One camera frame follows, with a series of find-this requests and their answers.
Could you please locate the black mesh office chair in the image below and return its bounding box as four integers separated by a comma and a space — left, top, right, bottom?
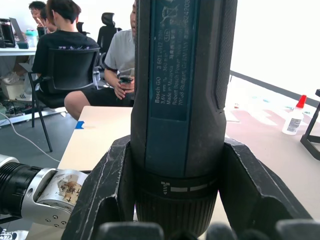
26, 47, 101, 153

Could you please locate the teal lidded bottle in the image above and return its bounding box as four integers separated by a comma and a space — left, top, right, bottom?
26, 28, 38, 48

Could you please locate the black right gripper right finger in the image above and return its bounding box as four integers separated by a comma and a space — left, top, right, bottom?
216, 136, 315, 232

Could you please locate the white background desk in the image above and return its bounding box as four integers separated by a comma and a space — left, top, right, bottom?
0, 46, 38, 57

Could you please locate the person with glasses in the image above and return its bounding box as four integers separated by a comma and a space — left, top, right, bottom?
28, 0, 48, 28

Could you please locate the clear glue bottle red cap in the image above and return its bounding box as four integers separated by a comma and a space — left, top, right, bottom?
281, 94, 308, 136

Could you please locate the open laptop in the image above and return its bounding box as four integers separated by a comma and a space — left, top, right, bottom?
9, 17, 26, 43

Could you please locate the black desktop machine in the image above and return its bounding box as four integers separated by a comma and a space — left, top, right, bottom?
0, 18, 16, 48

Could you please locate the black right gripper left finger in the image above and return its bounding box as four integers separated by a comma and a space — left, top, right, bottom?
61, 135, 138, 240

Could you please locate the black metal stand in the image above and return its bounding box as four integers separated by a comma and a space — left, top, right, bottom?
299, 88, 320, 161

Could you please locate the blue black Bosch electric screwdriver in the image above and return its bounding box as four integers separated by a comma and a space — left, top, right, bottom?
130, 0, 238, 238

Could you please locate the black office chair with headrest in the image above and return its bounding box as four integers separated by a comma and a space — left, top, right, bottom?
96, 11, 123, 55

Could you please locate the white sneaker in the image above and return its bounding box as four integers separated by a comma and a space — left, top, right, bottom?
1, 72, 21, 85
16, 92, 33, 102

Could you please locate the person in grey t-shirt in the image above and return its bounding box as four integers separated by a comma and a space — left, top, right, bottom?
64, 0, 137, 120

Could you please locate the white floor cable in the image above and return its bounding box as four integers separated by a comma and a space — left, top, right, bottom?
0, 112, 61, 163

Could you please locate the person in black t-shirt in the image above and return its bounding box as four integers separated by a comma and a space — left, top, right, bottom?
31, 0, 101, 110

